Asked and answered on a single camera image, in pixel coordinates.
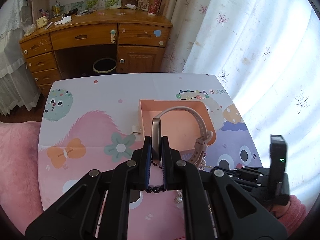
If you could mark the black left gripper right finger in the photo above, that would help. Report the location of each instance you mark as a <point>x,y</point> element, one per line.
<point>221,204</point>

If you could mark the wooden desk with drawers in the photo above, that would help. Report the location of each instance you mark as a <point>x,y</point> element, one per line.
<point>128,41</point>

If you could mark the pink plastic jewelry tray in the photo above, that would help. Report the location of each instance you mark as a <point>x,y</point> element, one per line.
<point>179,126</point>

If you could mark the yellow mug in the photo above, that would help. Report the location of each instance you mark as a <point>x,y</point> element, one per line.
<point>42,22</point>

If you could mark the round waste bin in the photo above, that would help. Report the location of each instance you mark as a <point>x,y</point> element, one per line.
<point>105,66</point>

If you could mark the cartoon printed table mat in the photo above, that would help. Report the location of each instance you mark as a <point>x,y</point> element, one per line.
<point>94,123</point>

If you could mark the white lace bed cover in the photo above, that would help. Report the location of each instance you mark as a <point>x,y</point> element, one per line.
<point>18,88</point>

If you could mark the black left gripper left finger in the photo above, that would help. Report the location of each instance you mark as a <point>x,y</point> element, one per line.
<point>97,206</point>

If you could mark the red white paper cup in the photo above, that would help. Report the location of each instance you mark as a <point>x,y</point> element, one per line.
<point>153,7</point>

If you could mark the pink strap smart watch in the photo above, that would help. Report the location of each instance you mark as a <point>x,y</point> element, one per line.
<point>201,143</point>

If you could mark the pearl round brooch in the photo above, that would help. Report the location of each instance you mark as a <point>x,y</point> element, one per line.
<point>179,197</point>

